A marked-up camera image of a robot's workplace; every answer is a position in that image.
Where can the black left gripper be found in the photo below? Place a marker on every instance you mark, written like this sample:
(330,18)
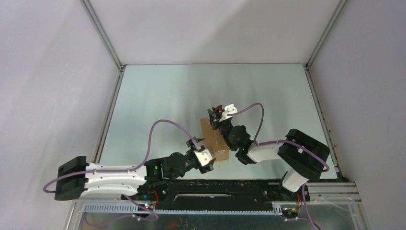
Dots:
(208,166)

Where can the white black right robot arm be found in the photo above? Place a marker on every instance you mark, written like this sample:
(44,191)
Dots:
(306,156)

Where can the aluminium frame post right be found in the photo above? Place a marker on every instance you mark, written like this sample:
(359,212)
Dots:
(326,32)

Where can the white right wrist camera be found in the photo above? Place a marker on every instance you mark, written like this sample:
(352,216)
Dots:
(228,111)

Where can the aluminium frame post left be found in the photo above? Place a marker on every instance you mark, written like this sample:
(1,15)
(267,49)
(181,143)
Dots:
(100,30)

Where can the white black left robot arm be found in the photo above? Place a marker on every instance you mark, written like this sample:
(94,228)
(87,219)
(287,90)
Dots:
(78,177)

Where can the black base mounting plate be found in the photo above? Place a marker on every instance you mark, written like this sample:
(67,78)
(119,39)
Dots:
(223,195)

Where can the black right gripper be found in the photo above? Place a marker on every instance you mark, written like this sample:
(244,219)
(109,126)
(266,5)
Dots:
(215,118)

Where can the red black utility knife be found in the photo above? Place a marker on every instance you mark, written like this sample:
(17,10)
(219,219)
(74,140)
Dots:
(217,110)

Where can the aluminium frame post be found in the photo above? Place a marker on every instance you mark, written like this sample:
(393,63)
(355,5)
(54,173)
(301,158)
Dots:
(100,30)
(326,32)

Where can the grey cable duct rail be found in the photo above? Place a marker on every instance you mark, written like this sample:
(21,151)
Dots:
(127,208)

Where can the brown cardboard express box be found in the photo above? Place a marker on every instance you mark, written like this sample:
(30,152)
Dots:
(214,141)

